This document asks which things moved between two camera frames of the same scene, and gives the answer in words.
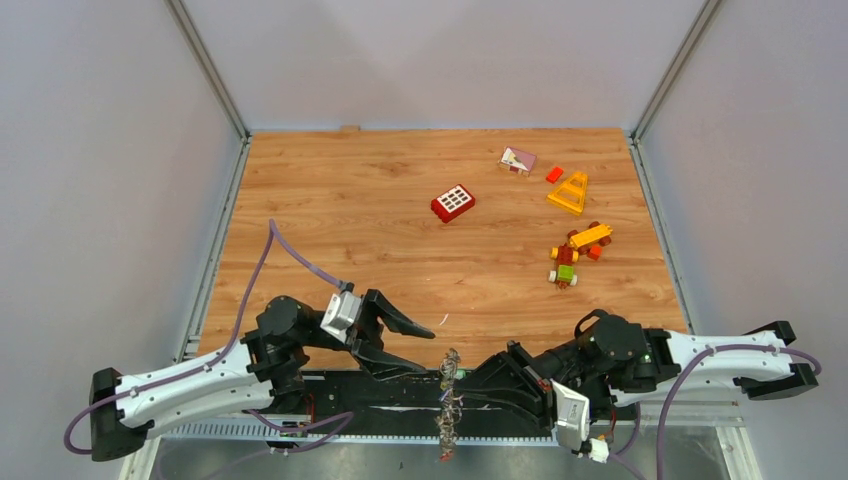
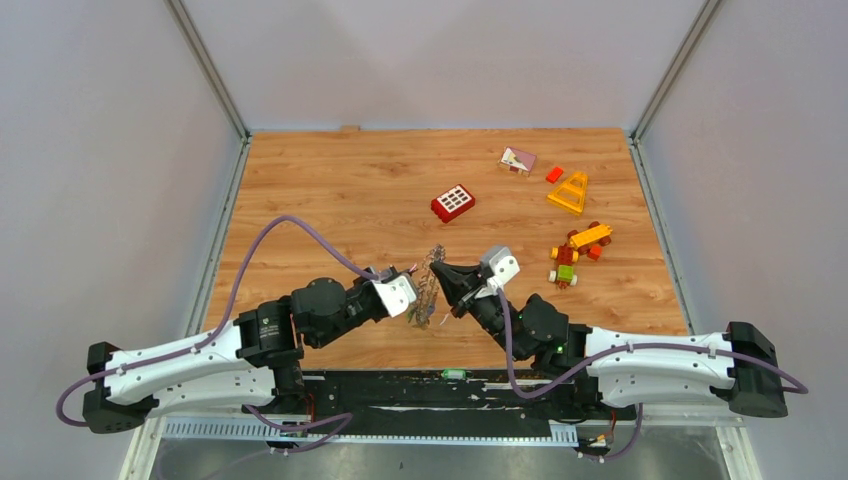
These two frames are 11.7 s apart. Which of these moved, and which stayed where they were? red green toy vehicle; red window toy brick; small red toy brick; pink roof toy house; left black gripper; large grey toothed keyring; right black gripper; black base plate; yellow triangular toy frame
Moved: large grey toothed keyring; left black gripper; right black gripper
Stayed: yellow triangular toy frame; black base plate; red window toy brick; red green toy vehicle; small red toy brick; pink roof toy house
